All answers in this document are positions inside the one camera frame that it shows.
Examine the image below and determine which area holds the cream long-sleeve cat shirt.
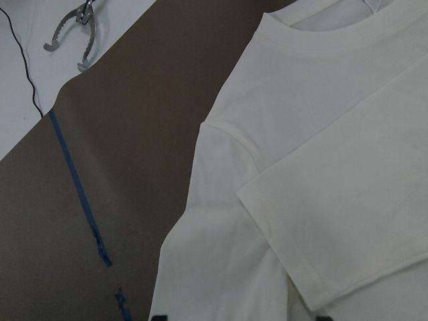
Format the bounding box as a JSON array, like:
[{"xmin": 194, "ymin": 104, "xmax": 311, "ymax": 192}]
[{"xmin": 149, "ymin": 1, "xmax": 427, "ymax": 320}]

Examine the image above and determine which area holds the silver reacher grabber tool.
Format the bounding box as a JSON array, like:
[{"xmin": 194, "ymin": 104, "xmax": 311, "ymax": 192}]
[{"xmin": 43, "ymin": 0, "xmax": 97, "ymax": 73}]

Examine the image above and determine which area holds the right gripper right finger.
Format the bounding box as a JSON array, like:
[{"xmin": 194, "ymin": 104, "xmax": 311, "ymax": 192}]
[{"xmin": 316, "ymin": 316, "xmax": 333, "ymax": 321}]

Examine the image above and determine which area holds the black thin cable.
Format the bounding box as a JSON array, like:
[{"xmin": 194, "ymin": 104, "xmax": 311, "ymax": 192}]
[{"xmin": 0, "ymin": 6, "xmax": 44, "ymax": 118}]

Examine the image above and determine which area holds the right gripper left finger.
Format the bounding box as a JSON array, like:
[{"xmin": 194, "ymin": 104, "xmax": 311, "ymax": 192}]
[{"xmin": 150, "ymin": 315, "xmax": 169, "ymax": 321}]

